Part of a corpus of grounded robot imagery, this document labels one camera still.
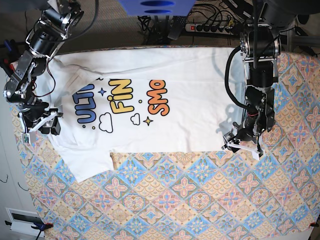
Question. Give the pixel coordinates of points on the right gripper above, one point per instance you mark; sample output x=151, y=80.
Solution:
x=34, y=117

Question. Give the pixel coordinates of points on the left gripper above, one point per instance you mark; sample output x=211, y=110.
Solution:
x=239, y=133

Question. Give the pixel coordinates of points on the white printed T-shirt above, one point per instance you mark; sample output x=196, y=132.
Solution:
x=147, y=100

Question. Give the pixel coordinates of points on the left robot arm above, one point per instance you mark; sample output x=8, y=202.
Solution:
x=260, y=46

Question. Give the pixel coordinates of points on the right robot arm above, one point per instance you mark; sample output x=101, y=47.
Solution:
x=43, y=41

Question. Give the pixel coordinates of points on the patterned tablecloth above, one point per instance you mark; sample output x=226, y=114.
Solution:
x=216, y=195

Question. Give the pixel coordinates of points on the orange black clamp upper left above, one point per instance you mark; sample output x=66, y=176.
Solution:
x=8, y=55

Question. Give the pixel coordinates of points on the blue orange clamp lower left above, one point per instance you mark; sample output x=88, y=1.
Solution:
x=40, y=226

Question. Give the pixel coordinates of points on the orange clamp lower right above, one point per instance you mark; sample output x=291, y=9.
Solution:
x=314, y=225

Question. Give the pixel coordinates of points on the black power strip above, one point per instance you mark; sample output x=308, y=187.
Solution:
x=209, y=29

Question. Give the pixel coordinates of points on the white wall socket box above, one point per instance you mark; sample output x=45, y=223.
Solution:
x=22, y=221

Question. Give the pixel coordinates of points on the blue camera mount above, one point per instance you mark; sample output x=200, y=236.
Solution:
x=157, y=7

